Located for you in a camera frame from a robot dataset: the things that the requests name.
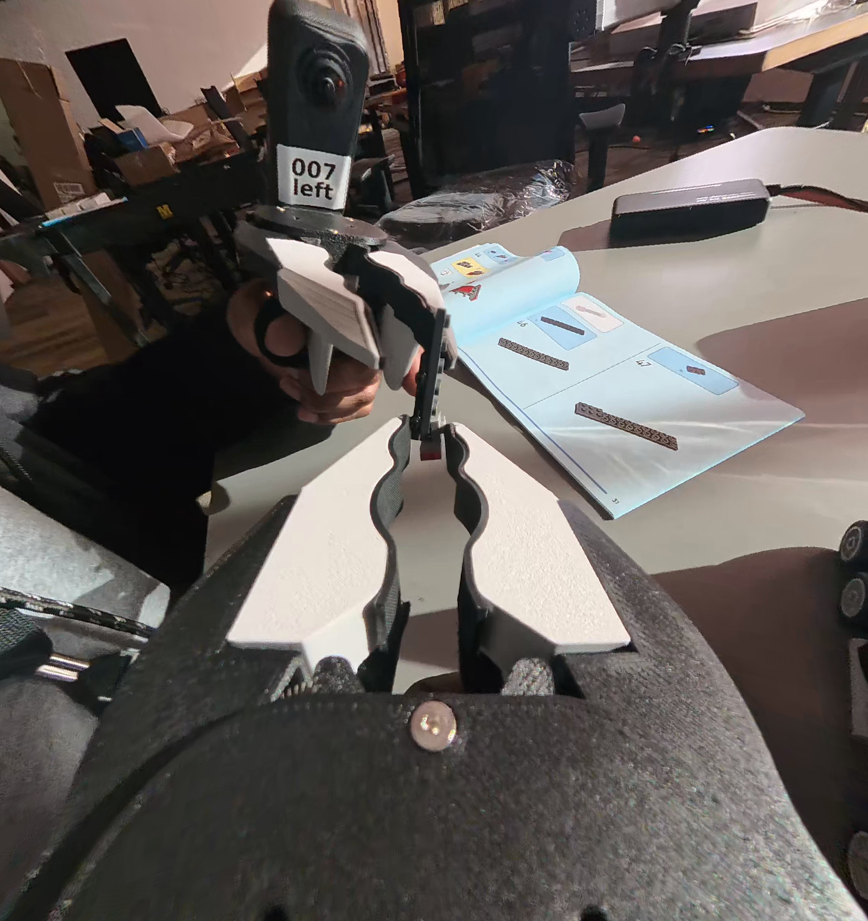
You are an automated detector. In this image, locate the plastic-wrapped chair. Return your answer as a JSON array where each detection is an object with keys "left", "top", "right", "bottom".
[{"left": 376, "top": 158, "right": 577, "bottom": 233}]

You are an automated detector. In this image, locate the black mesh cabinet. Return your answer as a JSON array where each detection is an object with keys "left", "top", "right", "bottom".
[{"left": 398, "top": 0, "right": 582, "bottom": 202}]

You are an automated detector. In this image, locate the grey desk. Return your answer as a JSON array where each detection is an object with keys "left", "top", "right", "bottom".
[{"left": 189, "top": 126, "right": 868, "bottom": 864}]

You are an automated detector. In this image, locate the wooden work table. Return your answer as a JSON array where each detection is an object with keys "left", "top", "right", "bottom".
[{"left": 571, "top": 0, "right": 868, "bottom": 130}]

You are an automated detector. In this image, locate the metal cord clasp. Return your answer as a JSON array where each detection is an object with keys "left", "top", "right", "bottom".
[{"left": 41, "top": 648, "right": 143, "bottom": 681}]

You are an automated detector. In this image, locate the long black toy brick plate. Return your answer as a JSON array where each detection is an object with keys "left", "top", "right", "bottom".
[{"left": 407, "top": 309, "right": 452, "bottom": 461}]

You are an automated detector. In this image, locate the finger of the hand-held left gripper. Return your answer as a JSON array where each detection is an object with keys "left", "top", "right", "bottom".
[
  {"left": 267, "top": 237, "right": 382, "bottom": 371},
  {"left": 342, "top": 249, "right": 460, "bottom": 393}
]

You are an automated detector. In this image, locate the black braided cord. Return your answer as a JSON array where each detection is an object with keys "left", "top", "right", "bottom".
[{"left": 0, "top": 576, "right": 154, "bottom": 641}]

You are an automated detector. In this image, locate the black table with yellow label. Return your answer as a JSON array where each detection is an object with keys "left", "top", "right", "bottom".
[{"left": 0, "top": 151, "right": 269, "bottom": 346}]

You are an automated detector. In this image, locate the black power adapter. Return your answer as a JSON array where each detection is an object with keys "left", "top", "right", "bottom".
[{"left": 610, "top": 178, "right": 772, "bottom": 242}]

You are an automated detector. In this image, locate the black webbing strap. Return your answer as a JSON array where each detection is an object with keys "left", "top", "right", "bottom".
[{"left": 0, "top": 626, "right": 53, "bottom": 688}]

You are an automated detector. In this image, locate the black red toy brick truck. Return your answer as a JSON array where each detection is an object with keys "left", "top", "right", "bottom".
[{"left": 837, "top": 518, "right": 868, "bottom": 904}]

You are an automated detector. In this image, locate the person's grey shirt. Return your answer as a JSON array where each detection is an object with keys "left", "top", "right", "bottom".
[{"left": 0, "top": 468, "right": 172, "bottom": 921}]

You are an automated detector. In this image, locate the power adapter cable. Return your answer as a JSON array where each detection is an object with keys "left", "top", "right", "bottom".
[{"left": 765, "top": 183, "right": 868, "bottom": 218}]

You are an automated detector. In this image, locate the black office chair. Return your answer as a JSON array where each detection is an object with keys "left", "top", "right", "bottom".
[{"left": 576, "top": 103, "right": 628, "bottom": 194}]

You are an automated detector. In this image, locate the person's left forearm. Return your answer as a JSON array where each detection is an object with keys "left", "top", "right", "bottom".
[{"left": 16, "top": 317, "right": 291, "bottom": 577}]

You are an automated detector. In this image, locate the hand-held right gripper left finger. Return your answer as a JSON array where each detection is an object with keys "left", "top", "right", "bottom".
[{"left": 226, "top": 419, "right": 415, "bottom": 673}]

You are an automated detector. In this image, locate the tall cardboard box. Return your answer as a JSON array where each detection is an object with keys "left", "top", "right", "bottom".
[{"left": 0, "top": 54, "right": 98, "bottom": 211}]

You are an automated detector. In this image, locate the person's left hand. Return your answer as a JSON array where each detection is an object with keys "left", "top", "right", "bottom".
[{"left": 226, "top": 279, "right": 383, "bottom": 427}]

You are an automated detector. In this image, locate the light blue instruction booklet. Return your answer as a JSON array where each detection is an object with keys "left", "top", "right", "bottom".
[{"left": 423, "top": 243, "right": 808, "bottom": 520}]

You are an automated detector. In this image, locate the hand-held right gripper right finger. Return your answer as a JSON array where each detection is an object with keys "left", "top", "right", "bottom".
[{"left": 444, "top": 423, "right": 632, "bottom": 677}]

